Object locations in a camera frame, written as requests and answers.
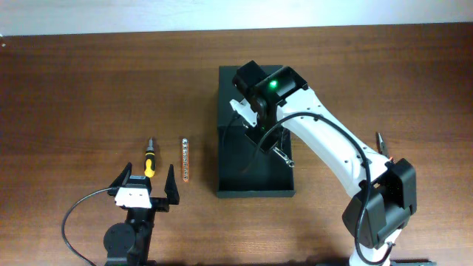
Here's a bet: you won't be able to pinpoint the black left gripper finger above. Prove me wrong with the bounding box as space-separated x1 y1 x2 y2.
109 163 132 188
164 164 180 205

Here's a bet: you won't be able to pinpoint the silver ring spanner wrench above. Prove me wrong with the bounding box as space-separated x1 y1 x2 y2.
273 146 295 168

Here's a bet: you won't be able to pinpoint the orange black handled pliers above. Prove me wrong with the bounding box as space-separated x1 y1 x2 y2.
375 132 394 163

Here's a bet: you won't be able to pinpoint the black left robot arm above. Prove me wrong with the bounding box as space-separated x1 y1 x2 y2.
103 163 180 266

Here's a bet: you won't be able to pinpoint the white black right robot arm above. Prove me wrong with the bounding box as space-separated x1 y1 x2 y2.
230 61 417 265

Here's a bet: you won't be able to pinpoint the yellow black screwdriver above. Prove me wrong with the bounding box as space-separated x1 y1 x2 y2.
144 138 156 178

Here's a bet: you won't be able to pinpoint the black open storage box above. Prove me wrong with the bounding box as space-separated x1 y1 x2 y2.
217 66 295 198

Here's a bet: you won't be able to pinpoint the orange socket bit rail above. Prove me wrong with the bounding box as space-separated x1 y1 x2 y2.
181 138 189 182

